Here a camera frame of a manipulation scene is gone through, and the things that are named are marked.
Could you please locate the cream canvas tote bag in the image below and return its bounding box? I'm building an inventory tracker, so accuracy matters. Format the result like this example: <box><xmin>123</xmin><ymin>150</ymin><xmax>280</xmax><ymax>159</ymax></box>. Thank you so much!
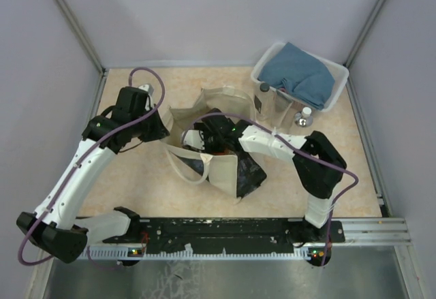
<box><xmin>161</xmin><ymin>86</ymin><xmax>267</xmax><ymax>198</ymax></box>

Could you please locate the clear square bottle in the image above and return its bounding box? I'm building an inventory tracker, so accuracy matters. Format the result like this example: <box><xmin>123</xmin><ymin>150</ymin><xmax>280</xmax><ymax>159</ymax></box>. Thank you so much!
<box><xmin>253</xmin><ymin>82</ymin><xmax>275</xmax><ymax>121</ymax></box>

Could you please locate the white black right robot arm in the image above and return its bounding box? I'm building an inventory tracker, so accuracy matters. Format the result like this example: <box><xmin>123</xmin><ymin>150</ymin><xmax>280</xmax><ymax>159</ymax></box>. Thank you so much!
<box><xmin>189</xmin><ymin>110</ymin><xmax>347</xmax><ymax>242</ymax></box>

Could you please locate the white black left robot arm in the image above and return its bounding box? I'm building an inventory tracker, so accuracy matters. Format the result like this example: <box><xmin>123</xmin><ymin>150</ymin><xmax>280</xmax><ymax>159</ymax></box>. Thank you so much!
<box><xmin>16</xmin><ymin>84</ymin><xmax>169</xmax><ymax>264</ymax></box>

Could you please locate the blue folded towel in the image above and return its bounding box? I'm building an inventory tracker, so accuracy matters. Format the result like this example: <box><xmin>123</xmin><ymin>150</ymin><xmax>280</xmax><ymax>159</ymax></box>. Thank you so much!
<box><xmin>258</xmin><ymin>42</ymin><xmax>334</xmax><ymax>110</ymax></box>

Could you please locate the white plastic basket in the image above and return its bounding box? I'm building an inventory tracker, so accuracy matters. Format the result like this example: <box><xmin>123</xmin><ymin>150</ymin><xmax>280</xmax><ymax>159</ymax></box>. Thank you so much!
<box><xmin>251</xmin><ymin>42</ymin><xmax>349</xmax><ymax>112</ymax></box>

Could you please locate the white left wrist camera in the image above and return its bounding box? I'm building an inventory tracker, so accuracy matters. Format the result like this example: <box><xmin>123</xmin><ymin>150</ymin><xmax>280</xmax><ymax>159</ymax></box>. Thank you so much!
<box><xmin>138</xmin><ymin>84</ymin><xmax>154</xmax><ymax>97</ymax></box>

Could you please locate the aluminium frame rail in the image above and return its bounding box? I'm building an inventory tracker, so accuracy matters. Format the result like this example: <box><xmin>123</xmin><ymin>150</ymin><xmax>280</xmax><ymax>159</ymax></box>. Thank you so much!
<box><xmin>53</xmin><ymin>0</ymin><xmax>105</xmax><ymax>74</ymax></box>

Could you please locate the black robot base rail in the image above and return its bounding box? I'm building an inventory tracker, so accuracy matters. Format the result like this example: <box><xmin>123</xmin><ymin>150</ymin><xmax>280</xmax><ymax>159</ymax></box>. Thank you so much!
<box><xmin>104</xmin><ymin>217</ymin><xmax>345</xmax><ymax>257</ymax></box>

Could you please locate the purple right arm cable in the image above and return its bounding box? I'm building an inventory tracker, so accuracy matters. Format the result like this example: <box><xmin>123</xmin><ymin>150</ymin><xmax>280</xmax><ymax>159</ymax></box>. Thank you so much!
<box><xmin>182</xmin><ymin>113</ymin><xmax>360</xmax><ymax>268</ymax></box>

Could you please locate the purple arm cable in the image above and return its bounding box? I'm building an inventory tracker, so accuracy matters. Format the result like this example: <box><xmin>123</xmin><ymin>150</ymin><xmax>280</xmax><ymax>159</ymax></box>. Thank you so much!
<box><xmin>16</xmin><ymin>67</ymin><xmax>167</xmax><ymax>266</ymax></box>
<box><xmin>182</xmin><ymin>113</ymin><xmax>360</xmax><ymax>268</ymax></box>

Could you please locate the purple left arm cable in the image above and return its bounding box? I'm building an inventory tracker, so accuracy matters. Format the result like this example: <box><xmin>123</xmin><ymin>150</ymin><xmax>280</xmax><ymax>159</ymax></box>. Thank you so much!
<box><xmin>16</xmin><ymin>67</ymin><xmax>167</xmax><ymax>266</ymax></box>

